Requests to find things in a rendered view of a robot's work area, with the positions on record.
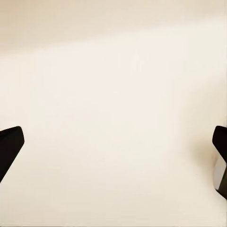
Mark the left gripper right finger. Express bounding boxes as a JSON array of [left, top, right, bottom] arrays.
[[212, 125, 227, 163]]

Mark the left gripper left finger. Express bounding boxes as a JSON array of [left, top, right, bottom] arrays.
[[0, 126, 25, 182]]

